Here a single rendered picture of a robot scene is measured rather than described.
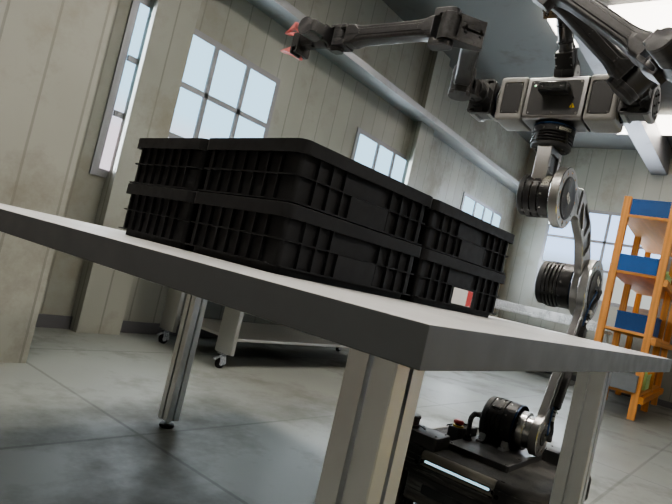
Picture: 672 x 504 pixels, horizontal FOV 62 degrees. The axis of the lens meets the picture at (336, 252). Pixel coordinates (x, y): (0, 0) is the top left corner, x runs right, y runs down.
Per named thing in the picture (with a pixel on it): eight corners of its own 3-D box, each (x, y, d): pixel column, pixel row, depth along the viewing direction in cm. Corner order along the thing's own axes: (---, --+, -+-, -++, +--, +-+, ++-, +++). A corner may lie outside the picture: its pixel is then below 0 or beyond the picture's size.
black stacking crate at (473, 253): (416, 262, 170) (425, 226, 171) (506, 279, 150) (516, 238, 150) (328, 236, 142) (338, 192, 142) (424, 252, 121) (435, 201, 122)
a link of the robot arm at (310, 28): (345, 54, 179) (352, 28, 179) (323, 37, 169) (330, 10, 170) (317, 56, 186) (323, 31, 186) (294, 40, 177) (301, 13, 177)
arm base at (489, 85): (490, 114, 197) (498, 81, 198) (481, 105, 191) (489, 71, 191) (468, 113, 203) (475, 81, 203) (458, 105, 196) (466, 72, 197)
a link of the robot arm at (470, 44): (485, 48, 150) (494, 12, 151) (435, 40, 152) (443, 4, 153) (469, 103, 194) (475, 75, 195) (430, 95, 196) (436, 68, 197)
